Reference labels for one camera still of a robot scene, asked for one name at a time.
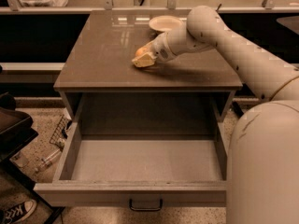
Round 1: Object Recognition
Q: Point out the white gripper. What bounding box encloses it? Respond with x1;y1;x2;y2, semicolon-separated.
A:
132;33;176;68

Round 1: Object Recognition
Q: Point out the orange fruit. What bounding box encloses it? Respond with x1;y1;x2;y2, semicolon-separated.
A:
135;47;147;57

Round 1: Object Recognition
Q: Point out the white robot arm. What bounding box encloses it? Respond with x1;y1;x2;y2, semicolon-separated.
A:
133;6;299;224

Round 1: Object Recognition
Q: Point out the grey cabinet with counter top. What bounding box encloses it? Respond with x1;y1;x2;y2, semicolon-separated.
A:
54;10;242;113

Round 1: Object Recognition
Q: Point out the open grey top drawer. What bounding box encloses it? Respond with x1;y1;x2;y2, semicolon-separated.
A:
35;92;226;208

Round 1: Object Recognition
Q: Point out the white paper bowl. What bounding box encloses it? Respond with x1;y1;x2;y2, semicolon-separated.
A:
149;16;183;34

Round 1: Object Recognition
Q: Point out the black metal stand base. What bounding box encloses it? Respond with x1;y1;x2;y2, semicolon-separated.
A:
232;102;244;118

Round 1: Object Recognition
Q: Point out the clear plastic bottle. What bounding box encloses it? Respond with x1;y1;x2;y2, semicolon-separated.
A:
35;149;62;173

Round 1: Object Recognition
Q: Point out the black and white sneaker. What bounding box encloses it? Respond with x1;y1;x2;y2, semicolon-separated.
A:
0;200;36;224

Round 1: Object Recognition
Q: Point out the wire mesh basket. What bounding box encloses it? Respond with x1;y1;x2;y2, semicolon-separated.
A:
50;116;72;149

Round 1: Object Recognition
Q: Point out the black drawer handle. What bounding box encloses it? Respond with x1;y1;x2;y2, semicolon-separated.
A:
128;199;164;212

